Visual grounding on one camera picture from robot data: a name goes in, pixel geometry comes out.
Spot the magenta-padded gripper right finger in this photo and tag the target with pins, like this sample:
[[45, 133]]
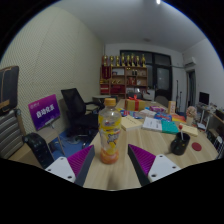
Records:
[[143, 160]]

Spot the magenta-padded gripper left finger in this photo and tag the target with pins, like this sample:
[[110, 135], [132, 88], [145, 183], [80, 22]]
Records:
[[80, 160]]

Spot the yellow-labelled orange drink bottle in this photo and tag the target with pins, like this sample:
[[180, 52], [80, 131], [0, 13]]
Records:
[[110, 133]]

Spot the white book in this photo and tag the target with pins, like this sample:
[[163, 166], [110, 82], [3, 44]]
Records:
[[152, 124]]

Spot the black cup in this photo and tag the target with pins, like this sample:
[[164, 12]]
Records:
[[180, 146]]

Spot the cream book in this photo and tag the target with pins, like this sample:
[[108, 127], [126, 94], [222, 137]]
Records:
[[130, 122]]

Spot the teal book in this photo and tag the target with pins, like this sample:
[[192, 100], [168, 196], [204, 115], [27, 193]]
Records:
[[170, 127]]

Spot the black mesh chair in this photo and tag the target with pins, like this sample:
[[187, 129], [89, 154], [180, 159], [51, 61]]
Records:
[[38, 150]]

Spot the blue printed pack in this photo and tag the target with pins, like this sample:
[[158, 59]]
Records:
[[162, 116]]

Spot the red lollipop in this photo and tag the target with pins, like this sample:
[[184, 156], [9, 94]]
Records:
[[181, 127]]

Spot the pink pack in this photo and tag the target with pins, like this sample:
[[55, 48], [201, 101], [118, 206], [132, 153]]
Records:
[[157, 108]]

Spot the black office chair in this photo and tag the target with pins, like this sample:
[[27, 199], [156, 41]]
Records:
[[75, 106]]

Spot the orange book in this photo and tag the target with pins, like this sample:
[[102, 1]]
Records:
[[179, 118]]

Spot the pale yellow book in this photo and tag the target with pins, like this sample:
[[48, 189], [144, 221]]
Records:
[[189, 130]]

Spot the flat round red coaster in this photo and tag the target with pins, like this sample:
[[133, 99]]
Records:
[[196, 146]]

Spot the yellow gift box red ribbon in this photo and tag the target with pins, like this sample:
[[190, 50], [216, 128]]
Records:
[[132, 105]]

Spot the orange carton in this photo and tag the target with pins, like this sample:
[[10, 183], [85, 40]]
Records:
[[171, 107]]

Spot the purple sign board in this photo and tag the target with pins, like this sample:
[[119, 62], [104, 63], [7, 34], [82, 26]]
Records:
[[43, 111]]

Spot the pink dried flower bouquet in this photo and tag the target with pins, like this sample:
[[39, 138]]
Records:
[[191, 112]]

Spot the black tripod stand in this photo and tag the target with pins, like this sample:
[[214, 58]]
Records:
[[177, 95]]

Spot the grey striped chair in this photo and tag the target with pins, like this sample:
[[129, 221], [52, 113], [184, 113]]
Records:
[[10, 133]]

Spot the wooden shelf unit with trophies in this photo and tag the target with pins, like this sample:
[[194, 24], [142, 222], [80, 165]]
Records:
[[123, 80]]

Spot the black computer monitor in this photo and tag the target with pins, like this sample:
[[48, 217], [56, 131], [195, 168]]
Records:
[[204, 98]]

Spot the white air conditioner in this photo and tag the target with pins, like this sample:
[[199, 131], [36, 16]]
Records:
[[190, 62]]

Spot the wooden wall desk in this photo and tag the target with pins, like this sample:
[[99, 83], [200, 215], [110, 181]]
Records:
[[216, 117]]

